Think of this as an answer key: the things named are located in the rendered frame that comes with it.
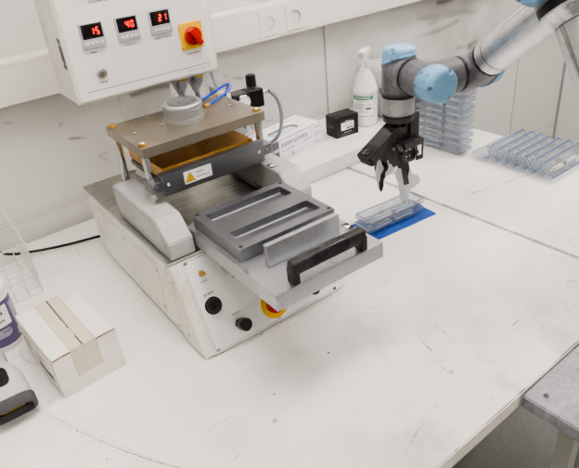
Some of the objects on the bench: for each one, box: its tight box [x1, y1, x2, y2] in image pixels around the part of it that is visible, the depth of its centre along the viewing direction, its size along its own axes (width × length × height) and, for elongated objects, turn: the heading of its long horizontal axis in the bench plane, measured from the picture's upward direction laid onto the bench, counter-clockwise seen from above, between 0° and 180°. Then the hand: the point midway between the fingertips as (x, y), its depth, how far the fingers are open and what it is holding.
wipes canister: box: [0, 272, 24, 354], centre depth 112 cm, size 9×9×15 cm
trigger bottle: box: [353, 46, 378, 126], centre depth 187 cm, size 9×8×25 cm
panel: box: [180, 253, 338, 355], centre depth 111 cm, size 2×30×19 cm, turn 135°
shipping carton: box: [15, 288, 125, 398], centre depth 107 cm, size 19×13×9 cm
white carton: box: [247, 115, 323, 161], centre depth 176 cm, size 12×23×7 cm, turn 146°
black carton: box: [326, 109, 358, 139], centre depth 185 cm, size 6×9×7 cm
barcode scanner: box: [0, 350, 38, 426], centre depth 101 cm, size 20×8×8 cm, turn 47°
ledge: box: [289, 108, 386, 184], centre depth 188 cm, size 30×84×4 cm, turn 137°
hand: (390, 194), depth 140 cm, fingers open, 8 cm apart
